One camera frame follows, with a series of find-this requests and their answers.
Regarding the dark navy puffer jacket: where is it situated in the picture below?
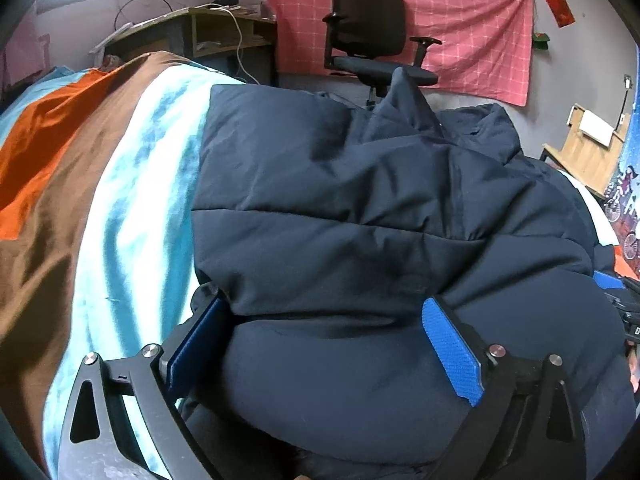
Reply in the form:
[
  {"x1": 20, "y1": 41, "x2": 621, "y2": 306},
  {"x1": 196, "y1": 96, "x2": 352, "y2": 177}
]
[{"x1": 184, "y1": 70, "x2": 636, "y2": 479}]

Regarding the colourful striped bed blanket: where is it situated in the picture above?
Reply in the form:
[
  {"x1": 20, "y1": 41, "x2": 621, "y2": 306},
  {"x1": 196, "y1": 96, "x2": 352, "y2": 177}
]
[{"x1": 1, "y1": 52, "x2": 230, "y2": 479}]

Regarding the bicycle print blue curtain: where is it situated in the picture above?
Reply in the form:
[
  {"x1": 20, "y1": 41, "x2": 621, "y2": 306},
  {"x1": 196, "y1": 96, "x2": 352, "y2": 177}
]
[{"x1": 604, "y1": 75, "x2": 639, "y2": 278}]

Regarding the small wooden chair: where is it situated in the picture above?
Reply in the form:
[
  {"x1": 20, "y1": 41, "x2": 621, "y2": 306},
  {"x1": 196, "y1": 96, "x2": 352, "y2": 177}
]
[{"x1": 540, "y1": 104, "x2": 631, "y2": 198}]

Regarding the pink hanging garment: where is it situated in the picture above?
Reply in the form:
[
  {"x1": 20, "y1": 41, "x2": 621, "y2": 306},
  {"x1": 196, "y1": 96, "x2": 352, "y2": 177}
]
[{"x1": 1, "y1": 8, "x2": 49, "y2": 91}]

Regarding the black office chair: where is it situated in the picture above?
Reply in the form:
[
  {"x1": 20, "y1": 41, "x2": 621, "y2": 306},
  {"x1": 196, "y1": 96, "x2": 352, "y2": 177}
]
[{"x1": 322, "y1": 0, "x2": 442, "y2": 110}]

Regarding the wooden desk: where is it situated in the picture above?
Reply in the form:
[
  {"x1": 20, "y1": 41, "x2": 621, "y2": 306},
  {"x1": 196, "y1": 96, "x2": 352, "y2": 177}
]
[{"x1": 101, "y1": 6, "x2": 280, "y2": 87}]

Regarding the pink checked wall cloth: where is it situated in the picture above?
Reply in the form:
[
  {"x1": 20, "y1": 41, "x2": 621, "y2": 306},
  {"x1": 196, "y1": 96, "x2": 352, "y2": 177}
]
[{"x1": 267, "y1": 0, "x2": 534, "y2": 106}]

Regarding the red paper wall square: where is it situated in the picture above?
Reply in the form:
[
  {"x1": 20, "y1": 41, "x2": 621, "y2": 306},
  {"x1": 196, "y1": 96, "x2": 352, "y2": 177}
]
[{"x1": 544, "y1": 0, "x2": 575, "y2": 28}]

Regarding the white charging cable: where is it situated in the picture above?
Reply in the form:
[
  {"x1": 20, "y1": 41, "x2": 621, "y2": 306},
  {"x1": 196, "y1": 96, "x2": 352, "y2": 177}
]
[{"x1": 196, "y1": 3, "x2": 262, "y2": 86}]

